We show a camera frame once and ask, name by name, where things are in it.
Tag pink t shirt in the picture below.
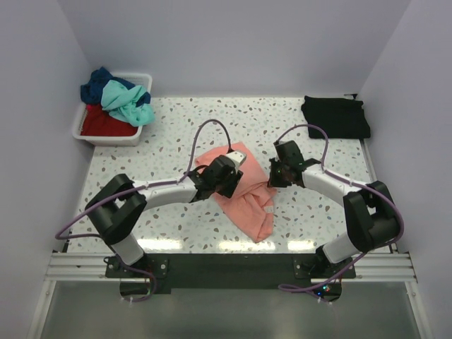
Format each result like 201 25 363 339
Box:
213 142 277 243

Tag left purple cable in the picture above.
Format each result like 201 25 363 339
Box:
55 119 234 303

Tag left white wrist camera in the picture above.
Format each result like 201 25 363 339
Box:
226 150 246 168

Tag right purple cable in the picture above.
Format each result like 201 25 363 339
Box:
273 124 405 296

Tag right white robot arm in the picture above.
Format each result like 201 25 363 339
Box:
268 141 403 278

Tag aluminium frame rail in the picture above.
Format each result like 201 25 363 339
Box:
44 253 417 283

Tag purple cable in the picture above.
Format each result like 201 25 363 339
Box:
55 119 234 303
273 124 405 296

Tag navy blue t shirt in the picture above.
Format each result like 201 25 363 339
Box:
80 67 136 105

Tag teal t shirt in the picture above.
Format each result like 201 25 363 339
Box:
101 80 155 127

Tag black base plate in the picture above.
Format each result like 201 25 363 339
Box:
104 254 356 300

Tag folded black t shirt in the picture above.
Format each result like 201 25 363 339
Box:
301 95 371 140

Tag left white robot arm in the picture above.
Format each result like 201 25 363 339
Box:
85 151 246 277

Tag red t shirt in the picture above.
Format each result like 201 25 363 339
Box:
81 104 138 137

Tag white plastic laundry basket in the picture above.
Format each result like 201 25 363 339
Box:
71 71 153 146

